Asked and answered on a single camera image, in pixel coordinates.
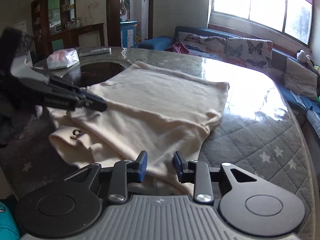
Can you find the grey gloved left hand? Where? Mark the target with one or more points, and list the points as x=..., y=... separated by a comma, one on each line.
x=16, y=111

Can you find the panda plush toy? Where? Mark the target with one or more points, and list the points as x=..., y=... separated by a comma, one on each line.
x=303, y=58

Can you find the dark wooden sideboard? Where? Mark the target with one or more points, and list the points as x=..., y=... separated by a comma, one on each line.
x=56, y=25

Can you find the pink white tissue pack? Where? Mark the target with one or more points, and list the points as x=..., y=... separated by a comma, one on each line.
x=63, y=58

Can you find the grey remote control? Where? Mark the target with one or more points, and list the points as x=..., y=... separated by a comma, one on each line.
x=94, y=51

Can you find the butterfly cushion right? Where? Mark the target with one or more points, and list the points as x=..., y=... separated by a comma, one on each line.
x=250, y=53

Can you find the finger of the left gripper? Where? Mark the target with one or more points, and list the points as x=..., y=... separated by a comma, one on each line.
x=65, y=95

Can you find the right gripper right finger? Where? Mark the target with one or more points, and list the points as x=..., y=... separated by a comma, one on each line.
x=199, y=174

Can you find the window with frame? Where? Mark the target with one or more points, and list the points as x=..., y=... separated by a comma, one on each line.
x=290, y=17

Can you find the blue white small cabinet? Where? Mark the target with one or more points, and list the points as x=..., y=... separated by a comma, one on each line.
x=128, y=33

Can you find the butterfly cushion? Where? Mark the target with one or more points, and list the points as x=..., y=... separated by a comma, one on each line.
x=250, y=53
x=212, y=47

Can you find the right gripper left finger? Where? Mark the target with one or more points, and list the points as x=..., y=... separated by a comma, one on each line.
x=124, y=173

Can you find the plain beige cushion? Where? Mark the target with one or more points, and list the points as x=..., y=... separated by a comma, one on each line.
x=300, y=80

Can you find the black round induction cooktop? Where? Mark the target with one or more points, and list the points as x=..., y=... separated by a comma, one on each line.
x=92, y=73

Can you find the magenta crumpled cloth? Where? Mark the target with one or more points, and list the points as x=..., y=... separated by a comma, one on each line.
x=179, y=48

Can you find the teal sleeved right forearm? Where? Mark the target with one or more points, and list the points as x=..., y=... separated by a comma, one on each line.
x=8, y=227

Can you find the butterfly cushion left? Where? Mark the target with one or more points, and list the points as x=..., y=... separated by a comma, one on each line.
x=212, y=47

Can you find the cream peach garment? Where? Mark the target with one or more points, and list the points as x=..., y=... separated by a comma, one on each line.
x=150, y=109

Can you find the blue corner sofa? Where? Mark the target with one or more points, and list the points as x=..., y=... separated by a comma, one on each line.
x=306, y=109

